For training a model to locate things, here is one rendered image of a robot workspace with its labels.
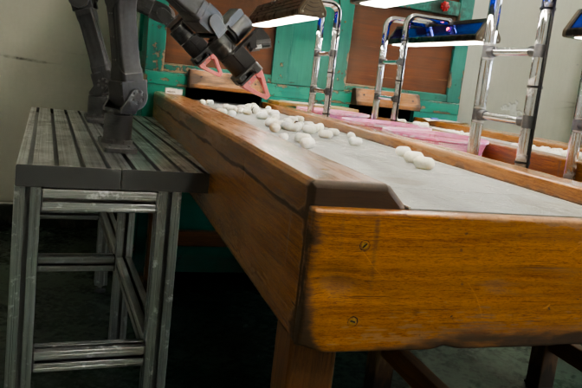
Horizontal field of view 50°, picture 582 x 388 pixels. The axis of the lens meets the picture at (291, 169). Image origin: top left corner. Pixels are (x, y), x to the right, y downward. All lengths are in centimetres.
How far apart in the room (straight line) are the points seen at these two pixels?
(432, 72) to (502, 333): 209
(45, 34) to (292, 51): 128
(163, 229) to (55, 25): 216
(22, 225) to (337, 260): 68
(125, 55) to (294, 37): 122
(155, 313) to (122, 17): 63
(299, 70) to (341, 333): 194
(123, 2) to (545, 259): 101
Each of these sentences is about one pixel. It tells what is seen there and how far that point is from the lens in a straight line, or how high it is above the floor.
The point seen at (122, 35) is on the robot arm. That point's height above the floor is 92.
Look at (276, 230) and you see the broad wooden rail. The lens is 77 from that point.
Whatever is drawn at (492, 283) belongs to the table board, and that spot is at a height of 66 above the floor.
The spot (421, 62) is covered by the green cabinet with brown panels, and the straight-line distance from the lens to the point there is 278.
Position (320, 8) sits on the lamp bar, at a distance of 175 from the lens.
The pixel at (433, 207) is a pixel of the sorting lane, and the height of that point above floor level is 74.
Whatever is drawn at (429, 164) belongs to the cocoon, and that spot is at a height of 75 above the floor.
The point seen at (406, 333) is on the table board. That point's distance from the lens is 74.
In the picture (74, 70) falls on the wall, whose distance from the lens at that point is 328.
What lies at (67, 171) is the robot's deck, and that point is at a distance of 118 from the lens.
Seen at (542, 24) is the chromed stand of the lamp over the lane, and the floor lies 100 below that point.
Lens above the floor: 87
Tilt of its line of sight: 8 degrees down
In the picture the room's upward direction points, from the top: 6 degrees clockwise
